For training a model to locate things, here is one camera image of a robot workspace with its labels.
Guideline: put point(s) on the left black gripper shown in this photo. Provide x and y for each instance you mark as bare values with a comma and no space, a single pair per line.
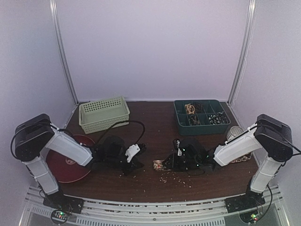
133,166

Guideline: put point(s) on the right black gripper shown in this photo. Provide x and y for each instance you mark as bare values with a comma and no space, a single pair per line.
175,160

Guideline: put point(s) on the patterned paisley necktie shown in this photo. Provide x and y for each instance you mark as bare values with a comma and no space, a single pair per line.
160,165

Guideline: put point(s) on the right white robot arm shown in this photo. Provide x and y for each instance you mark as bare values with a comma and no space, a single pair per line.
267,133

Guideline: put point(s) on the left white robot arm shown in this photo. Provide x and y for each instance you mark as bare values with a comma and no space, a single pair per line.
39,135

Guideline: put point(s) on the dark green compartment organizer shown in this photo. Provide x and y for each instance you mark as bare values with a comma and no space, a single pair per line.
203,108

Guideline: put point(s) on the tan rubber bands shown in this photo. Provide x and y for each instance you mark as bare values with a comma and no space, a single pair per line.
190,109

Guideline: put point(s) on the pale green plastic basket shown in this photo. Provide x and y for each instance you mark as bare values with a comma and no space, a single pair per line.
95,116

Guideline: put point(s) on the black white small clips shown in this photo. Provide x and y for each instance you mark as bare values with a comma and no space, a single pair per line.
218,118

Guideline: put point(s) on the red round tray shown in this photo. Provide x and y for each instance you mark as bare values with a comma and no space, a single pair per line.
65,167

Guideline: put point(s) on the striped ceramic mug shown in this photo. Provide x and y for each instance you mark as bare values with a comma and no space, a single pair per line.
234,132

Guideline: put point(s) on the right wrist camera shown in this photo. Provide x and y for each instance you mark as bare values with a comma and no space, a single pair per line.
176,144

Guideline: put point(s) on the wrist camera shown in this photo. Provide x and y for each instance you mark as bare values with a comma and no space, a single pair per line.
176,144
133,150

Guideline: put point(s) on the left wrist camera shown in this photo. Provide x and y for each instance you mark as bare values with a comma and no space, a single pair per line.
133,150

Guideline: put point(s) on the front aluminium rail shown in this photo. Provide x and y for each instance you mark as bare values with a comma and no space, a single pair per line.
210,212

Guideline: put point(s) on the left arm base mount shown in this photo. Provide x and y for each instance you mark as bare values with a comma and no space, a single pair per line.
64,206

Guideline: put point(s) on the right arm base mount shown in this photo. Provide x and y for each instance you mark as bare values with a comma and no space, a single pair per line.
249,206

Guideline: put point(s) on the right aluminium frame post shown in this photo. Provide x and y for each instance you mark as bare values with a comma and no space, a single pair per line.
243,53

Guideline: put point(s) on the aluminium frame post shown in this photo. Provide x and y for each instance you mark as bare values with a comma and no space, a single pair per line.
243,53
62,54

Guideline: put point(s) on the left aluminium frame post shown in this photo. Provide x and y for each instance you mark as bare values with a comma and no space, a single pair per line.
62,54

